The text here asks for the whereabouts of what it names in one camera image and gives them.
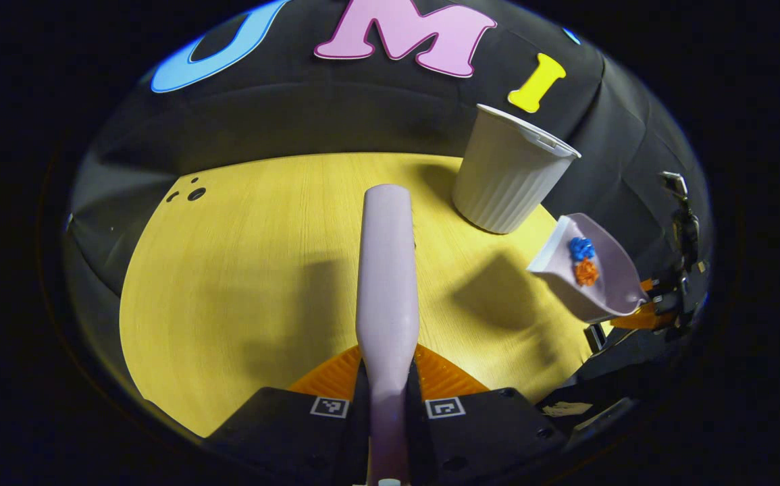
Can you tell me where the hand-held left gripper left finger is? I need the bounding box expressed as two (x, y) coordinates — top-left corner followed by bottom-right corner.
(204, 344), (371, 486)

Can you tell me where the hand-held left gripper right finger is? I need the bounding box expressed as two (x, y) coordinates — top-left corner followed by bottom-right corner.
(407, 343), (569, 486)

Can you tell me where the pink dustpan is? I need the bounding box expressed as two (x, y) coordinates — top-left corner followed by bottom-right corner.
(527, 213), (650, 324)

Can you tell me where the small pink broom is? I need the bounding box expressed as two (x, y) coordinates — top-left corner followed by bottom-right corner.
(355, 184), (421, 486)

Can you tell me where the white ribbed garbage bin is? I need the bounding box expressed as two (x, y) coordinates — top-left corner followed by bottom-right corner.
(451, 103), (582, 235)

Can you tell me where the black backdrop cloth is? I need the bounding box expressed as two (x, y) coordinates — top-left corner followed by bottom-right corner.
(62, 0), (714, 433)

